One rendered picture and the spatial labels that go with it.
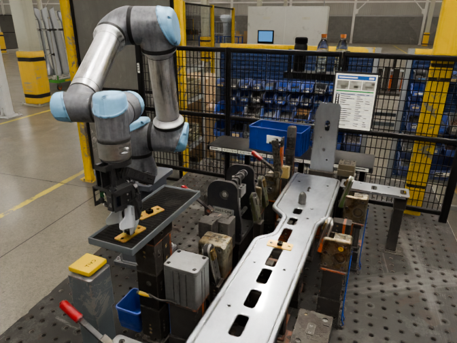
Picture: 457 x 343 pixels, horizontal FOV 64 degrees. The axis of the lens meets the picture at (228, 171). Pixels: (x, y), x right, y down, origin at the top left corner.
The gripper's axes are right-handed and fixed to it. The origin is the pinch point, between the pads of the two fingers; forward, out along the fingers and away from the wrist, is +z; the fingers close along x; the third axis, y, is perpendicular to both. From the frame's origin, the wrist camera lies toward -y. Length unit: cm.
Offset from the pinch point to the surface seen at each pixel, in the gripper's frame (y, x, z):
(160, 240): -10.5, 0.9, 9.3
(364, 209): -80, 46, 18
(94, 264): 14.0, 2.3, 1.9
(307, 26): -702, -199, -48
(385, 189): -104, 50, 18
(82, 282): 17.5, 2.1, 4.5
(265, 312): -8.8, 35.9, 17.8
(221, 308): -4.0, 25.7, 17.9
